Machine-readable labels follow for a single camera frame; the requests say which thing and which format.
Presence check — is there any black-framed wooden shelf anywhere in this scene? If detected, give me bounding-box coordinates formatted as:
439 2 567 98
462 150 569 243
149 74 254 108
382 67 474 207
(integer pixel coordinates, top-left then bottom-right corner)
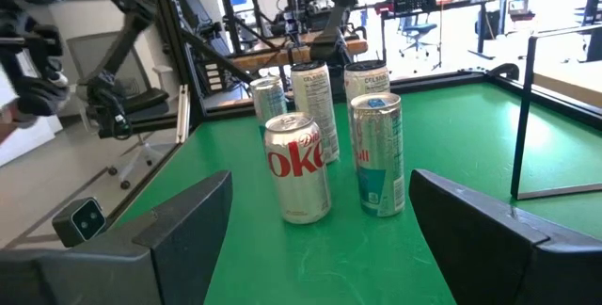
510 23 602 201

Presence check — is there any black power strip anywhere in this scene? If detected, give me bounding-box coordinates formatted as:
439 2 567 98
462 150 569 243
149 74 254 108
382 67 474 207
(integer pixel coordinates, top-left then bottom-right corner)
199 59 225 94

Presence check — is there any grey table-level camera box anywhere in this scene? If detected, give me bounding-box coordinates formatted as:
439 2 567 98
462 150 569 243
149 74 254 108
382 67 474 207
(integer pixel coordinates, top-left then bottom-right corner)
51 196 108 249

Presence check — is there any blue office chair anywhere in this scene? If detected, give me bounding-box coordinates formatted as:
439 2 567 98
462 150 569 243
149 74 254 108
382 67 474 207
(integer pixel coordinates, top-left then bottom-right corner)
398 15 438 59

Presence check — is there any wooden workbench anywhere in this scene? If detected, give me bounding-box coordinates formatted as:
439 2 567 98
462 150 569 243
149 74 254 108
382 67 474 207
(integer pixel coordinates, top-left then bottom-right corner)
230 31 369 73

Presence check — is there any black desk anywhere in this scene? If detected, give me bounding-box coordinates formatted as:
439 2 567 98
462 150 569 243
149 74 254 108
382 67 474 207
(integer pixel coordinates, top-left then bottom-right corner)
380 0 507 59

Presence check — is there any black table edge rail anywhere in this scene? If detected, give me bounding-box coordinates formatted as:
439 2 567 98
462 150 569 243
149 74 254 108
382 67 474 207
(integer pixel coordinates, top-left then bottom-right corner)
190 70 602 132

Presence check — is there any blue silver Red Bull can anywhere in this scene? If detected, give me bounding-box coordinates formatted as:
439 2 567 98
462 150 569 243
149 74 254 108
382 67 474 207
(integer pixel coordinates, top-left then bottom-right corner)
248 75 289 141
349 91 406 218

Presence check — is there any white board panel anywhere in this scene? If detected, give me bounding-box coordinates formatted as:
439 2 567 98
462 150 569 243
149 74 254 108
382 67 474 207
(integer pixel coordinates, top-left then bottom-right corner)
0 73 64 168

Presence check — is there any black computer box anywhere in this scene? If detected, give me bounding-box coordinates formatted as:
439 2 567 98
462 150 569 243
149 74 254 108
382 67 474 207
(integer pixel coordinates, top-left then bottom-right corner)
474 10 502 40

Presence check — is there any white upright strip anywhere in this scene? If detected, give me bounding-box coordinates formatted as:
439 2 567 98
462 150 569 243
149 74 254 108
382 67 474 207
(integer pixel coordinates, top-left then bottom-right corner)
177 83 191 145

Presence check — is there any black curved bracket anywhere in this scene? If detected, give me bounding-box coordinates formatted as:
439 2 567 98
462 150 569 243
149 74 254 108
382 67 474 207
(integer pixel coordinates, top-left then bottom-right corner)
486 62 521 83

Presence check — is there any grey office chair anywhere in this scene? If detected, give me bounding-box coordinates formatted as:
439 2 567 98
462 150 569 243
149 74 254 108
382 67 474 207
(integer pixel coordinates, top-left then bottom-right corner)
65 30 171 191

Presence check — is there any black metal rig frame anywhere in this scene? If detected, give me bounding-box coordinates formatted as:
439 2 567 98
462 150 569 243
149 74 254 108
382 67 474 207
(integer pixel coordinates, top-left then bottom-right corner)
138 0 293 127

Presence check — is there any black flat panel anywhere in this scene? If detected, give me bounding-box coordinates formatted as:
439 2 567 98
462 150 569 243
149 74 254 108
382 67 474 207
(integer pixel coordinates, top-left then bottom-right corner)
171 0 223 56

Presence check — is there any white Celsius can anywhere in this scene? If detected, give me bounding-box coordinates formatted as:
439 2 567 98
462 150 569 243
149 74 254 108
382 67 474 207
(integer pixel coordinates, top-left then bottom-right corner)
343 59 392 155
290 61 341 165

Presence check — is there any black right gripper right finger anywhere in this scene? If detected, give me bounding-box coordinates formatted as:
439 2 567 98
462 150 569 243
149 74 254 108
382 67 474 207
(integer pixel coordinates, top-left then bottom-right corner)
408 169 602 305

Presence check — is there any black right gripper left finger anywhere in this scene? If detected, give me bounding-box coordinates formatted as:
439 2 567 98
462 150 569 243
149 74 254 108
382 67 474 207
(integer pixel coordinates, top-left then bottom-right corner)
0 169 234 305

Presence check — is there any silver Diet Coke can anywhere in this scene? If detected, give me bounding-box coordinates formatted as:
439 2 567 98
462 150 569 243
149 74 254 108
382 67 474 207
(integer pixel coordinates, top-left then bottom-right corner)
262 111 333 226

